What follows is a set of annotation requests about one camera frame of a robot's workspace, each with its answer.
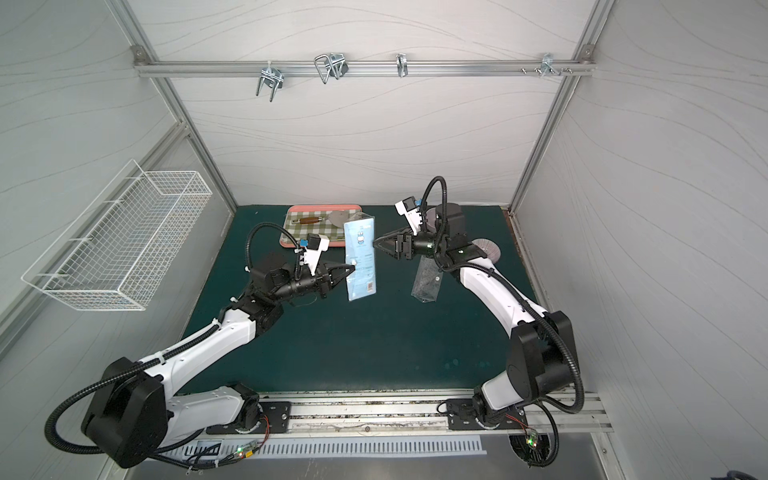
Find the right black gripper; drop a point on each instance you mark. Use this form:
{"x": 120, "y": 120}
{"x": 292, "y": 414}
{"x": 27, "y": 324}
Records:
{"x": 405, "y": 244}

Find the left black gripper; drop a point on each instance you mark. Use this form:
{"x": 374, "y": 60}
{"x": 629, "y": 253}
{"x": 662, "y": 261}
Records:
{"x": 325, "y": 282}

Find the blue ruler set package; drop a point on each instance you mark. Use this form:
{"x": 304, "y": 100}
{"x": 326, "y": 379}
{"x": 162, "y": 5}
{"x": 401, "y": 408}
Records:
{"x": 359, "y": 236}

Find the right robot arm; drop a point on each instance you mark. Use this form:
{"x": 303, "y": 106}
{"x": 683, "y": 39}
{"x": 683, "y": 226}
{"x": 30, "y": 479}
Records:
{"x": 541, "y": 364}

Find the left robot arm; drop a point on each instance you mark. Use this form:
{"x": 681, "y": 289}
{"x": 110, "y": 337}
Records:
{"x": 134, "y": 417}

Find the pink plastic tray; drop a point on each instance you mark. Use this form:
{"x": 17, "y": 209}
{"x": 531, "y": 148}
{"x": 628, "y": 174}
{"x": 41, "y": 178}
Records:
{"x": 294, "y": 210}

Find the green checked cloth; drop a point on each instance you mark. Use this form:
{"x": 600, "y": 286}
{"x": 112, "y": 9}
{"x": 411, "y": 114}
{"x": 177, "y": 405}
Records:
{"x": 324, "y": 227}

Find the clear plastic pouch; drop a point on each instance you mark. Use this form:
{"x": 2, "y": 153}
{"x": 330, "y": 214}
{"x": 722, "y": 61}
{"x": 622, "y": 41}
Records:
{"x": 428, "y": 280}

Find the striped purple bowl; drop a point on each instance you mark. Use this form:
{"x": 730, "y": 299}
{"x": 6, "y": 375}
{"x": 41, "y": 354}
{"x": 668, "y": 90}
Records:
{"x": 490, "y": 249}

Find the white slotted vent strip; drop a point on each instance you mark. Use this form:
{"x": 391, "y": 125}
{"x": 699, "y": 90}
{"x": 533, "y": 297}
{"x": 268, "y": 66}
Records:
{"x": 372, "y": 447}

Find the metal U-bolt clamp middle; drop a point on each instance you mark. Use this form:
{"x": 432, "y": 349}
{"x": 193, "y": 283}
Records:
{"x": 331, "y": 65}

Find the metal u-bolt clamp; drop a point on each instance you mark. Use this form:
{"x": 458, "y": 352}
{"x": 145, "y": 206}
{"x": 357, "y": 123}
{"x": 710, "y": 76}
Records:
{"x": 331, "y": 65}
{"x": 271, "y": 79}

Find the metal U-bolt clamp left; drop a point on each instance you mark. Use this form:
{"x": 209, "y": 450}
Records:
{"x": 271, "y": 79}

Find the aluminium top crossbar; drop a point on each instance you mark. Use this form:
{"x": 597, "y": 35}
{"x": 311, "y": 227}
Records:
{"x": 357, "y": 68}

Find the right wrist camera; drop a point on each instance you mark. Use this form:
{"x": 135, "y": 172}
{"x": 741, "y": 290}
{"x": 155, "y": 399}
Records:
{"x": 410, "y": 209}

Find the wooden handled metal spatula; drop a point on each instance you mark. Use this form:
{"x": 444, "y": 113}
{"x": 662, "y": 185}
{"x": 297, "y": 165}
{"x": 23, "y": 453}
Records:
{"x": 335, "y": 218}

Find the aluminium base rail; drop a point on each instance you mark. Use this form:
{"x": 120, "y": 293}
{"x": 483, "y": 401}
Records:
{"x": 382, "y": 413}

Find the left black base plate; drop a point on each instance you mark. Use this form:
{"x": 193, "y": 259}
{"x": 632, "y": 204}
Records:
{"x": 276, "y": 417}

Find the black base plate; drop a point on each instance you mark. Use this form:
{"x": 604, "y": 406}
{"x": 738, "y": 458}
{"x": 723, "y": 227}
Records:
{"x": 465, "y": 414}
{"x": 276, "y": 417}

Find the small metal bracket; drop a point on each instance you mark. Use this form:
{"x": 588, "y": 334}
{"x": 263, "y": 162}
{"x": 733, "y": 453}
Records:
{"x": 401, "y": 65}

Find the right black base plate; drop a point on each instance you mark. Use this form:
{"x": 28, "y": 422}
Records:
{"x": 465, "y": 414}

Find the white wire wall basket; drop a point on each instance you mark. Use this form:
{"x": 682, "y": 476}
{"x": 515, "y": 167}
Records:
{"x": 114, "y": 255}

